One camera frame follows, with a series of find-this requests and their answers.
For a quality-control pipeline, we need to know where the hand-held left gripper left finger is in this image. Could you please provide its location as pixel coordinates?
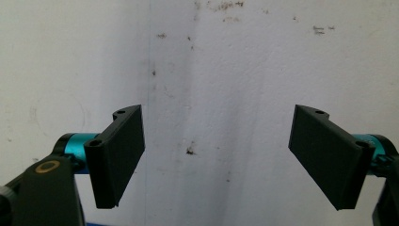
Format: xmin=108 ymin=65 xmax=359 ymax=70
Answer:
xmin=54 ymin=104 xmax=146 ymax=210

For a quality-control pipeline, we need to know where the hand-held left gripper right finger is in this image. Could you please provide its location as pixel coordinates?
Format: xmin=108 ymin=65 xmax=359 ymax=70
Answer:
xmin=287 ymin=104 xmax=398 ymax=212

